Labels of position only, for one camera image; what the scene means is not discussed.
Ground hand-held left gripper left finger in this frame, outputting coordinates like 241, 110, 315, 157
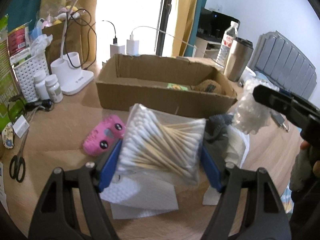
28, 140, 123, 240

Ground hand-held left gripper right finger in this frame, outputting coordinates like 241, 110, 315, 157
200, 144, 292, 240

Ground clear plastic bag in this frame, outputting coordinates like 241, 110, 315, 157
234, 79, 272, 135

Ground pink toy with eyes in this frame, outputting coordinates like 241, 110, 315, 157
83, 114, 126, 157

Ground white cloth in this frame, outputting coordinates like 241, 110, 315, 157
224, 126, 251, 168

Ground grey cloth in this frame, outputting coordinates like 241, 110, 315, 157
204, 114, 235, 153

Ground textured white paper towel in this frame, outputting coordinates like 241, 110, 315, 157
100, 174, 179, 220

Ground bag of cotton swabs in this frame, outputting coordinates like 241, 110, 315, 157
116, 103, 207, 186

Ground brown plush toy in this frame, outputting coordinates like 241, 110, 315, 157
194, 79, 225, 95

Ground cardboard box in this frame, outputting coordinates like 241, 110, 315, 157
96, 54, 238, 117

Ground person's right forearm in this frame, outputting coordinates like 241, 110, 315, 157
289, 180, 320, 240

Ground small white paper piece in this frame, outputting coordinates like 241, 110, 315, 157
202, 187, 221, 205

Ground grey padded headboard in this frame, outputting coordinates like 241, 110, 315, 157
251, 31, 317, 101

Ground white plastic food container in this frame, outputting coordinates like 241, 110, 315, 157
239, 66, 257, 86

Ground grey green fabric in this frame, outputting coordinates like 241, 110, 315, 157
290, 150, 313, 192

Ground steel tumbler with black lid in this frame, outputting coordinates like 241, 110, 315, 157
224, 37, 254, 82

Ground blue cartoon print blanket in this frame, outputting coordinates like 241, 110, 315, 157
280, 187, 292, 213

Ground clear water bottle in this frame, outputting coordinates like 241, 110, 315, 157
216, 21, 240, 67

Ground green patterned small item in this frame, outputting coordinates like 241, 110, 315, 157
167, 83, 189, 91

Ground white computer desk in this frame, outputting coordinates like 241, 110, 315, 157
194, 36, 223, 58

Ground white desk lamp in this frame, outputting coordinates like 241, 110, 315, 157
50, 0, 100, 96

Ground black flashlight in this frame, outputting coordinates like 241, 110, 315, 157
25, 99, 53, 111

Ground white pill bottle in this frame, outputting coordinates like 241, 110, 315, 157
45, 74, 63, 103
33, 69, 50, 100

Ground small white tag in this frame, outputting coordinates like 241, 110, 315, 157
14, 116, 29, 138

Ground cartoon print small pouch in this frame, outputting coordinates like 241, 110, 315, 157
1, 122, 16, 151

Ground black computer monitor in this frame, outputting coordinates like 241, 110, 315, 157
200, 7, 213, 30

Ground green glass bottle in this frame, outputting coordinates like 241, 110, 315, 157
7, 97, 27, 123

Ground white charger with black plug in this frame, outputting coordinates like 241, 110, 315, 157
102, 20, 125, 56

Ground white plastic basket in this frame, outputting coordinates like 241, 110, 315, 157
12, 54, 50, 103

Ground brown paper bag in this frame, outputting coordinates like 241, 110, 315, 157
41, 17, 97, 68

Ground green yellow packet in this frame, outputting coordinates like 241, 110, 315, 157
0, 15, 27, 130

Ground thin plastic bag in basket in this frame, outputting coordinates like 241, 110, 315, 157
29, 33, 53, 53

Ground red tin can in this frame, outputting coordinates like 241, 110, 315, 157
7, 27, 32, 57

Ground pastel plush flowers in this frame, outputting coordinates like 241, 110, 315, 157
42, 5, 81, 27

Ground black handled scissors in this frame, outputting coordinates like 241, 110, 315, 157
9, 127, 29, 183

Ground black looped cable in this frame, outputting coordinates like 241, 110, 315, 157
66, 9, 97, 71

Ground long charging cable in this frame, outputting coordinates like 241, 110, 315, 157
131, 26, 218, 63

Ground dark door frame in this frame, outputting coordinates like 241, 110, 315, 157
154, 0, 176, 56

